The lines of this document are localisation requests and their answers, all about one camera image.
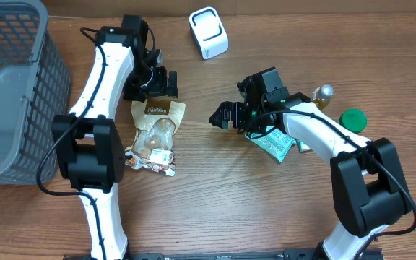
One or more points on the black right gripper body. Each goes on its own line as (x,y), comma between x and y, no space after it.
(232,115)

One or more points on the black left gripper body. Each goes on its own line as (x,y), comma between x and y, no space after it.
(155,83)

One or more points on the teal snack pack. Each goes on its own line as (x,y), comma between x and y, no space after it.
(273,141)

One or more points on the Kleenex tissue pack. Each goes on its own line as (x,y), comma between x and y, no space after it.
(302,146)

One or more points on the brown teal snack bag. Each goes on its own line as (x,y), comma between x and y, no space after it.
(156,123)

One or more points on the yellow liquid bottle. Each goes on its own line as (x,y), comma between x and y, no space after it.
(322,96)

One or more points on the green lid jar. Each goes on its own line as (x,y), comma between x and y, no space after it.
(353,120)

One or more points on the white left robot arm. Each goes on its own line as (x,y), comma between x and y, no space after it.
(87,145)

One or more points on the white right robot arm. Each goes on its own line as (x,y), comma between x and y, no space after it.
(370,193)

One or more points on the white barcode scanner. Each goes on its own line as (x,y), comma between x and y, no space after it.
(208,32)

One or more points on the grey plastic basket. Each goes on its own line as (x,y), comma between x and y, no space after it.
(35,85)

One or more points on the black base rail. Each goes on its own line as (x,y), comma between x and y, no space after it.
(229,255)

